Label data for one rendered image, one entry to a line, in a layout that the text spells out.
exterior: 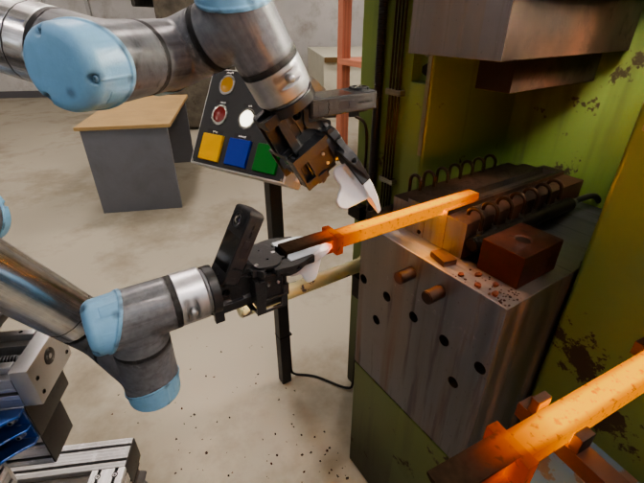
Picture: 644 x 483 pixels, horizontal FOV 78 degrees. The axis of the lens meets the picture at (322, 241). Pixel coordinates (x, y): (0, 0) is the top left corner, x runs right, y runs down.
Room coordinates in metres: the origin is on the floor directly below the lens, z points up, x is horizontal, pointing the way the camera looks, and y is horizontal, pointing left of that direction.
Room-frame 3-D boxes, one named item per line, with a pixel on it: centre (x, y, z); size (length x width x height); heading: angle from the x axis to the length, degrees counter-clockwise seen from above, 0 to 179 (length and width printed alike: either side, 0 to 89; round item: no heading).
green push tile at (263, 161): (1.00, 0.14, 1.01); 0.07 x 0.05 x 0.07; 58
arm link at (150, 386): (0.42, 0.26, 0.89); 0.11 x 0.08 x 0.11; 54
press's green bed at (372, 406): (0.82, -0.43, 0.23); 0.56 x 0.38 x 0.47; 123
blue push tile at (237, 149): (1.06, 0.23, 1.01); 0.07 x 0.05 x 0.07; 58
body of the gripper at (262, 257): (0.49, 0.12, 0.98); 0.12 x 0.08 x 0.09; 123
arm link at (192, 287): (0.45, 0.18, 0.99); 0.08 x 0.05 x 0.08; 33
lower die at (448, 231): (0.86, -0.39, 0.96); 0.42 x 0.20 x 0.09; 123
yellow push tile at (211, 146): (1.11, 0.31, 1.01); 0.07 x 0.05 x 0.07; 58
